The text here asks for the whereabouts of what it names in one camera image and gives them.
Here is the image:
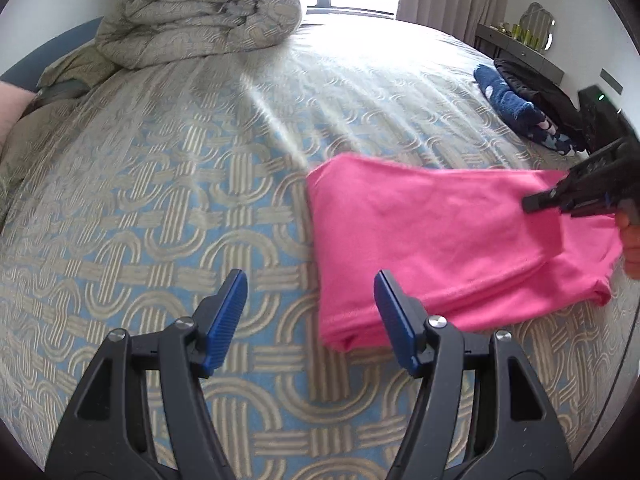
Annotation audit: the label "bed with patterned bedspread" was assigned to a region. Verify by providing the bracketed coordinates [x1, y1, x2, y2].
[0, 10, 633, 480]

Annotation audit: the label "pink pants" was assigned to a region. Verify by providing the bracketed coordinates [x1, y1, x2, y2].
[305, 154, 626, 353]

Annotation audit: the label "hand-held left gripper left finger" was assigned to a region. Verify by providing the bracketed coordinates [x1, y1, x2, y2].
[45, 269, 249, 480]

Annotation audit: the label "person's right hand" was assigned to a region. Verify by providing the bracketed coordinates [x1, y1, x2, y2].
[614, 199, 640, 281]

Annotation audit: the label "grey pillow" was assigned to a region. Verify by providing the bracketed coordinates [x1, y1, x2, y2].
[36, 79, 92, 107]

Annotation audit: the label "blue headboard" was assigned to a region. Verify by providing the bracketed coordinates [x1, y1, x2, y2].
[0, 16, 106, 93]

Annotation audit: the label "rolled patterned duvet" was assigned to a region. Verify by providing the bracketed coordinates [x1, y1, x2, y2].
[95, 0, 303, 71]

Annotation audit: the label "grey vanity table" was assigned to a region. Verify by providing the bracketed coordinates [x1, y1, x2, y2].
[475, 22, 567, 87]

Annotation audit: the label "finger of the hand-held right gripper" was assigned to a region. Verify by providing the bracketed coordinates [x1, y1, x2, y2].
[521, 140, 635, 212]
[569, 195, 622, 219]

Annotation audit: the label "pink pillow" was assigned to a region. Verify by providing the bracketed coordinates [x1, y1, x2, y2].
[0, 82, 32, 143]

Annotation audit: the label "folded blue patterned garment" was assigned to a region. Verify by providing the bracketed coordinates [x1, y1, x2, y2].
[472, 64, 577, 156]

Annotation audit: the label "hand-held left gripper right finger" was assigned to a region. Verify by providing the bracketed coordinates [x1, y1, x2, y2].
[374, 269, 574, 480]

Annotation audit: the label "dark wall switch plate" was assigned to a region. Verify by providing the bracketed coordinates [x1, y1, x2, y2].
[599, 68, 624, 95]

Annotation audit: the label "wavy framed mirror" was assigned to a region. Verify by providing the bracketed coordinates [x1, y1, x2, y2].
[519, 2, 557, 55]

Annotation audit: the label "folded black garment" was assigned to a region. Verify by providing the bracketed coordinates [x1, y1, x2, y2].
[492, 57, 590, 152]

